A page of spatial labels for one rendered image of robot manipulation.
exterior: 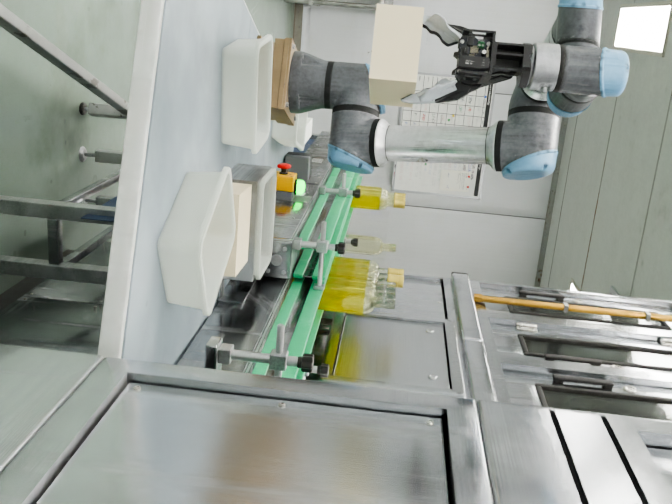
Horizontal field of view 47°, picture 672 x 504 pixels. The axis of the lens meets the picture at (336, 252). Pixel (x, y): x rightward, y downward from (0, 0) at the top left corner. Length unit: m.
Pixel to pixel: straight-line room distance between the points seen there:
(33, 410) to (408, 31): 0.77
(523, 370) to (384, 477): 1.26
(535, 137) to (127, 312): 0.99
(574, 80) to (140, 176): 0.69
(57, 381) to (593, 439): 0.65
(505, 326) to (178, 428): 1.57
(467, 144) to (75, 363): 1.06
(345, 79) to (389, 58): 0.64
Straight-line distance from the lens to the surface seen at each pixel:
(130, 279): 1.14
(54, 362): 1.06
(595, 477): 0.91
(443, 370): 1.91
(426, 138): 1.80
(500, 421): 0.97
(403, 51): 1.25
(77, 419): 0.93
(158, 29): 1.19
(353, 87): 1.87
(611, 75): 1.31
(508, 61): 1.29
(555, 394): 2.00
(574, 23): 1.44
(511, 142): 1.75
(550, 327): 2.39
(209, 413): 0.95
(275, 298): 1.73
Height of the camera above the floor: 1.10
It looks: 4 degrees down
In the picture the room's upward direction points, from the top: 96 degrees clockwise
